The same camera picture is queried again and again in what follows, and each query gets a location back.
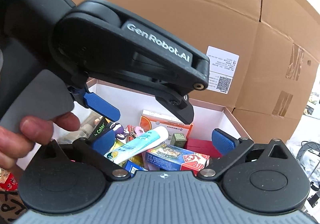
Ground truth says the orange white medicine box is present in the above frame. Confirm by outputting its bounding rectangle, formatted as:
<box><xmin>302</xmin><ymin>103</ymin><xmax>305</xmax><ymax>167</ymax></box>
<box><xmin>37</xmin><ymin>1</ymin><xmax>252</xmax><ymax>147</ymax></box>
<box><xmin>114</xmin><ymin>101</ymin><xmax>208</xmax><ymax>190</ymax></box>
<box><xmin>139</xmin><ymin>110</ymin><xmax>193</xmax><ymax>143</ymax></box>

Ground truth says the red snack packet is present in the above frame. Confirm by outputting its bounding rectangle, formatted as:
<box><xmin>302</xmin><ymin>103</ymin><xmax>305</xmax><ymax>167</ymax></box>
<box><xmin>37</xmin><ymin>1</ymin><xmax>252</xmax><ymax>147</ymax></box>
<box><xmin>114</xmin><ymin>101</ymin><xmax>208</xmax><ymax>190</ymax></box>
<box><xmin>0</xmin><ymin>168</ymin><xmax>18</xmax><ymax>191</ymax></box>

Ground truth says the brown cardboard sorting box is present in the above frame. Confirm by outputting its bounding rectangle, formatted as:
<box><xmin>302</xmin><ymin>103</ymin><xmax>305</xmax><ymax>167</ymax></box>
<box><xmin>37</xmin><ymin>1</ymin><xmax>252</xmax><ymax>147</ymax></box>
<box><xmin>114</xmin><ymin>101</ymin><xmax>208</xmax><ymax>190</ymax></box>
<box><xmin>15</xmin><ymin>77</ymin><xmax>253</xmax><ymax>171</ymax></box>

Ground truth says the small green box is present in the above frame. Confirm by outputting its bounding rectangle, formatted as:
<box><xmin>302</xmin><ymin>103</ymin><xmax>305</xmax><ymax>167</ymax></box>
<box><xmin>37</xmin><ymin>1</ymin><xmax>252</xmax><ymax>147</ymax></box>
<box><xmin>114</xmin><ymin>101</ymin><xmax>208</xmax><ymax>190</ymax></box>
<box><xmin>170</xmin><ymin>133</ymin><xmax>187</xmax><ymax>148</ymax></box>

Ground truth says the blue red playing card box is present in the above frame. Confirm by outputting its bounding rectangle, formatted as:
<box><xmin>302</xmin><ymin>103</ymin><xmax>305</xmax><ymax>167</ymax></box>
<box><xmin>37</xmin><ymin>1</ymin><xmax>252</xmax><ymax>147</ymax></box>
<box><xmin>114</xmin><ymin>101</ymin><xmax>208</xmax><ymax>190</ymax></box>
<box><xmin>145</xmin><ymin>143</ymin><xmax>210</xmax><ymax>174</ymax></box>

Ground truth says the large cardboard backdrop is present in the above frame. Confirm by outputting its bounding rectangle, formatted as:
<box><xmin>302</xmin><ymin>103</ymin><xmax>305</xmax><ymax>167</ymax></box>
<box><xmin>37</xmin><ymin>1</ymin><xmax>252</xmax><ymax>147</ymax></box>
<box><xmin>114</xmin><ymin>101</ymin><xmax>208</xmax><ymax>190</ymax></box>
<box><xmin>73</xmin><ymin>0</ymin><xmax>319</xmax><ymax>143</ymax></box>

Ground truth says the small red box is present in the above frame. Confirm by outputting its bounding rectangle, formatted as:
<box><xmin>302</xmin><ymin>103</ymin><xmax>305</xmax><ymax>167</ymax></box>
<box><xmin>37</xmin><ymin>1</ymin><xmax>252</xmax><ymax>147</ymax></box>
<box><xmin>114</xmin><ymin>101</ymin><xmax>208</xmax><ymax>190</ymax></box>
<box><xmin>184</xmin><ymin>138</ymin><xmax>222</xmax><ymax>158</ymax></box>

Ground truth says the person left hand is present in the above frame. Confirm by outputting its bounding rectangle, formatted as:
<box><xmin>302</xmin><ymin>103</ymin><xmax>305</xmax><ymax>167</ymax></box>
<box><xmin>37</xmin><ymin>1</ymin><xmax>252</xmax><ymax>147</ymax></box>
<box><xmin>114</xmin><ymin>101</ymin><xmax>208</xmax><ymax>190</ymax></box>
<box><xmin>1</xmin><ymin>112</ymin><xmax>80</xmax><ymax>170</ymax></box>

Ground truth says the white blue cream tube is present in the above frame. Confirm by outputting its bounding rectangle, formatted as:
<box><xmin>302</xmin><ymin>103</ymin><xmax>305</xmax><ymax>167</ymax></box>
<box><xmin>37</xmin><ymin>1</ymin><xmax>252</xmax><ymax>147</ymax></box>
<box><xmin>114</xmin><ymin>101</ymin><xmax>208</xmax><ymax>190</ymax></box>
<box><xmin>104</xmin><ymin>126</ymin><xmax>169</xmax><ymax>164</ymax></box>

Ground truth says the white shipping label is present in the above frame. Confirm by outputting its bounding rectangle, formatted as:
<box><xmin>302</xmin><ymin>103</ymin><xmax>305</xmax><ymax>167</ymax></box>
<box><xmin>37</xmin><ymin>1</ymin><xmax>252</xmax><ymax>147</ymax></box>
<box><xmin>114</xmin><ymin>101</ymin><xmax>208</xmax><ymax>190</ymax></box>
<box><xmin>206</xmin><ymin>46</ymin><xmax>239</xmax><ymax>94</ymax></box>

